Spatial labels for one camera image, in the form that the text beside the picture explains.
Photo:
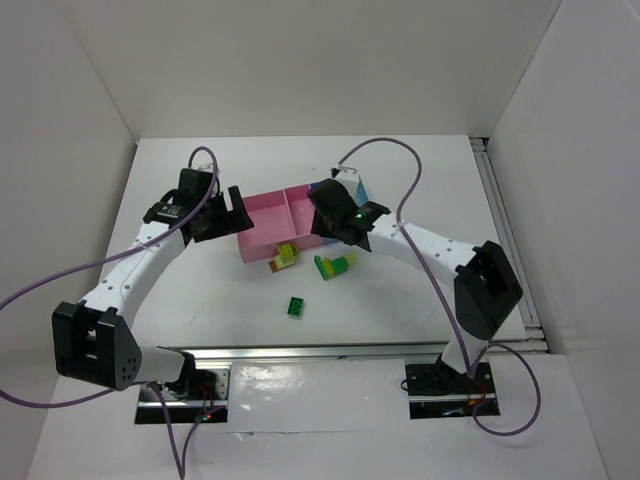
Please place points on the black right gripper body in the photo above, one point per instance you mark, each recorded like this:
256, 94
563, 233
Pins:
326, 215

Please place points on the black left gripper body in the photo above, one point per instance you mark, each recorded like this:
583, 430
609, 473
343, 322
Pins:
220, 216

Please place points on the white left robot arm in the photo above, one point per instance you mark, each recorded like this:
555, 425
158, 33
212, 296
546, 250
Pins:
93, 341

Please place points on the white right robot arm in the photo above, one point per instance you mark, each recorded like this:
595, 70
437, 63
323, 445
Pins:
485, 287

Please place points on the purple-blue bin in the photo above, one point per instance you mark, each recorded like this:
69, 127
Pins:
330, 240

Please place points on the light blue bin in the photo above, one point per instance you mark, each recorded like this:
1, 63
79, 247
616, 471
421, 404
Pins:
361, 196

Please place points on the large pink bin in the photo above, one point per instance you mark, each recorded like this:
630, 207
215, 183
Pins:
273, 226

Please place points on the green yellow lego assembly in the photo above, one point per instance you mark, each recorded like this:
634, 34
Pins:
330, 268

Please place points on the yellow-green brown lego stack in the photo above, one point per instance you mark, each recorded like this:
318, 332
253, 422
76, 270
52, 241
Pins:
286, 256

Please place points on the dark green lego brick front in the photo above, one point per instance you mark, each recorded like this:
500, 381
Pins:
295, 307

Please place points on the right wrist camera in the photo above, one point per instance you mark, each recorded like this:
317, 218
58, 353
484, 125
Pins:
371, 211

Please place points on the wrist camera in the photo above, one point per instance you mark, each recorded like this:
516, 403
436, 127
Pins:
166, 213
371, 211

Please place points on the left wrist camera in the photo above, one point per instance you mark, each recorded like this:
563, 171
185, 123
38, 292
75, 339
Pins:
166, 213

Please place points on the aluminium rail front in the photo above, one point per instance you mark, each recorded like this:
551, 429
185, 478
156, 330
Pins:
315, 352

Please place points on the aluminium rail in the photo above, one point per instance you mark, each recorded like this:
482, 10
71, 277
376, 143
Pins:
535, 335
315, 352

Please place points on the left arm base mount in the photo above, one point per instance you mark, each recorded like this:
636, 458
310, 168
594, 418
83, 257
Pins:
207, 399

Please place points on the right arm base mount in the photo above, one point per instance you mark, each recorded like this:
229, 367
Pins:
435, 391

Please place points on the aluminium rail right side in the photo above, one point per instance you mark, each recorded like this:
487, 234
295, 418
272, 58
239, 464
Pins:
535, 335

